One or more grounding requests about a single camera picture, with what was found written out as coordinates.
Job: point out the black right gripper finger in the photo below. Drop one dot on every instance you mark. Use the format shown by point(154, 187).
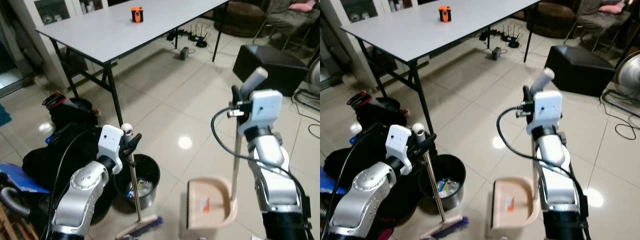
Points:
point(526, 95)
point(236, 95)

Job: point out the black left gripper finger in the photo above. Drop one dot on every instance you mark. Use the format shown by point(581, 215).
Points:
point(430, 142)
point(136, 141)

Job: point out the broom with purple bristles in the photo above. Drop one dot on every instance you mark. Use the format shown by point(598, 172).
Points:
point(434, 186)
point(134, 186)

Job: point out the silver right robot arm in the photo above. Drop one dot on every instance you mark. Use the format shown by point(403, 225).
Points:
point(555, 186)
point(272, 185)

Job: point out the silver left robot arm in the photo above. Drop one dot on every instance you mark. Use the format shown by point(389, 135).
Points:
point(82, 186)
point(367, 187)

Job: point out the silver floor fan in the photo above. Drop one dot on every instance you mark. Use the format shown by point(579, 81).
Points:
point(314, 75)
point(629, 75)

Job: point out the black round trash bin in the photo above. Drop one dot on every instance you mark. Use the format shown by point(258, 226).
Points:
point(151, 169)
point(457, 171)

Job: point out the crumpled plastic trash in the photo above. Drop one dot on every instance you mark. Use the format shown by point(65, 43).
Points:
point(448, 187)
point(142, 187)

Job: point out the black leather ottoman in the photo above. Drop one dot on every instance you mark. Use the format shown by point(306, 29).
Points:
point(270, 67)
point(580, 67)

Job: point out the small grey power adapter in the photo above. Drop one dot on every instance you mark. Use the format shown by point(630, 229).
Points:
point(496, 53)
point(184, 53)

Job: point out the black wifi router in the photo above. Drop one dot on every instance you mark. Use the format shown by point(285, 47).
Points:
point(201, 41)
point(512, 42)

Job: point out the black bag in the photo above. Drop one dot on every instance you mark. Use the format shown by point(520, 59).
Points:
point(55, 145)
point(357, 142)

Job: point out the black power strip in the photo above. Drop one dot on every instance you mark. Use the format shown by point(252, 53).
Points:
point(177, 35)
point(489, 36)

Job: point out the dark brown armchair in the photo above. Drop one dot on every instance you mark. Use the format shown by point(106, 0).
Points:
point(550, 17)
point(240, 17)

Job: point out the blue flat sheet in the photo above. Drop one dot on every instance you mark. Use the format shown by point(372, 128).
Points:
point(20, 177)
point(330, 182)

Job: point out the seated person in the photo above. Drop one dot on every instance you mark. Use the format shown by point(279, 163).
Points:
point(597, 15)
point(287, 15)

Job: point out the grey folding table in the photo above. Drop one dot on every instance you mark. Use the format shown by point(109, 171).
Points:
point(430, 35)
point(125, 35)

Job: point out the orange and black device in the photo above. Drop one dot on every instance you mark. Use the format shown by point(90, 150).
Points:
point(445, 13)
point(137, 14)

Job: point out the teal cloth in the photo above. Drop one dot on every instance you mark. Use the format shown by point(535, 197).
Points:
point(4, 115)

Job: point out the white glass-door cabinet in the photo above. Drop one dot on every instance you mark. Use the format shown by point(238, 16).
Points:
point(55, 12)
point(360, 12)

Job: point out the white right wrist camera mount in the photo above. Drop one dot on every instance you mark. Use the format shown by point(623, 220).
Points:
point(547, 110)
point(265, 107)

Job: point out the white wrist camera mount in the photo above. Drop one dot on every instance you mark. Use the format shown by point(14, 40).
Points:
point(265, 107)
point(547, 110)
point(109, 142)
point(398, 142)

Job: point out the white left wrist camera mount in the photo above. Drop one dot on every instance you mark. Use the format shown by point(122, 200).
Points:
point(109, 142)
point(398, 142)

